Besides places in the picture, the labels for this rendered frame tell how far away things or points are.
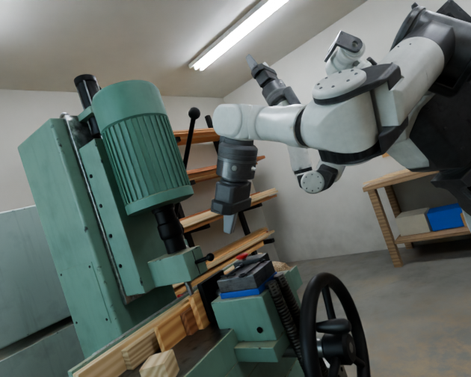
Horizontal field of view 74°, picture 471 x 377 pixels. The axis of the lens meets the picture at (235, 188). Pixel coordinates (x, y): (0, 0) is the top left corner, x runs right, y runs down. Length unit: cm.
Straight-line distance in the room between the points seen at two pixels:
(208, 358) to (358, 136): 46
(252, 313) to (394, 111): 44
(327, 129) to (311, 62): 378
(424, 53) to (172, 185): 55
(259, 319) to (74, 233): 56
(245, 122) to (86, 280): 62
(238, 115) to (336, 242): 384
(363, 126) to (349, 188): 361
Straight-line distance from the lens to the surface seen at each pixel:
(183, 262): 78
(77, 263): 99
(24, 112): 340
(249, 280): 65
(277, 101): 115
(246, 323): 68
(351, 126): 49
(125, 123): 79
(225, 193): 68
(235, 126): 61
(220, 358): 68
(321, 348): 70
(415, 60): 58
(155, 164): 76
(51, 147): 98
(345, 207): 417
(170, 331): 74
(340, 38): 87
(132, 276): 88
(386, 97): 51
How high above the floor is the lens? 115
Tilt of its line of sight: 2 degrees up
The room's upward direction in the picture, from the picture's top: 19 degrees counter-clockwise
